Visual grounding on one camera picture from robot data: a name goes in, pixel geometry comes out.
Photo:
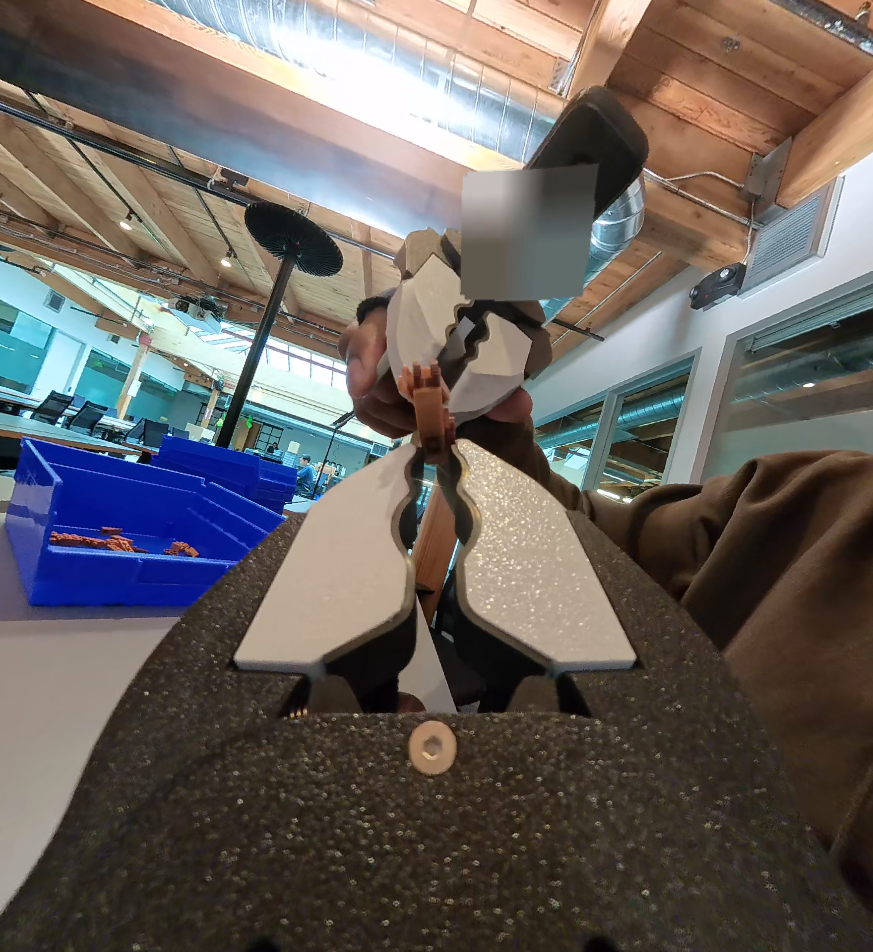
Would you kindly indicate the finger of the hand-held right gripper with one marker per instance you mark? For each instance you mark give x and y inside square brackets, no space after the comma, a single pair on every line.
[496,357]
[419,313]

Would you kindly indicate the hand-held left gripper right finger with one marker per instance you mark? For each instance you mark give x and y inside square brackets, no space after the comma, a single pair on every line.
[541,580]

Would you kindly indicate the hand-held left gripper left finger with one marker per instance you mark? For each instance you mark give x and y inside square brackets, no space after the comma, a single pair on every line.
[333,588]

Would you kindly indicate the brown brick assembly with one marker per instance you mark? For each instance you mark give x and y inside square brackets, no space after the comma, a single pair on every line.
[434,432]

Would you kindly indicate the blue plastic bin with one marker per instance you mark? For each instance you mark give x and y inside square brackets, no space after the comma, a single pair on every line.
[124,551]

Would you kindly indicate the heap of orange bricks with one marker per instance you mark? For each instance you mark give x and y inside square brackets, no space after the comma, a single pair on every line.
[109,543]

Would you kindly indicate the person's right forearm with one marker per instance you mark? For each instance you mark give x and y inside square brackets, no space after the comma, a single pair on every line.
[705,565]

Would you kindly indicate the stack of blue bins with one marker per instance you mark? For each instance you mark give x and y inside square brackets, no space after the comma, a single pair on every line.
[236,469]

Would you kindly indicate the black pole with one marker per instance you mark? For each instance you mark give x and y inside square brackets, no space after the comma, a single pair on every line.
[266,327]

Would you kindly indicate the ceiling projector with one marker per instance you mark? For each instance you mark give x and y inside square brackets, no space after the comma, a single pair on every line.
[196,313]

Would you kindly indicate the black office chair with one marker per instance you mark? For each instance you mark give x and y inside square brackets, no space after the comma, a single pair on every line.
[72,409]

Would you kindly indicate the wooden office table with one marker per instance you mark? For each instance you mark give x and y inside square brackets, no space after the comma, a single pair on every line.
[50,432]

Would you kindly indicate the grey wall vent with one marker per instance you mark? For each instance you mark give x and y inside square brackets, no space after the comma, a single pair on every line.
[791,235]

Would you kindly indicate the silver ventilation duct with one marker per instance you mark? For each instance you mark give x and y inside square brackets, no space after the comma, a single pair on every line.
[377,75]

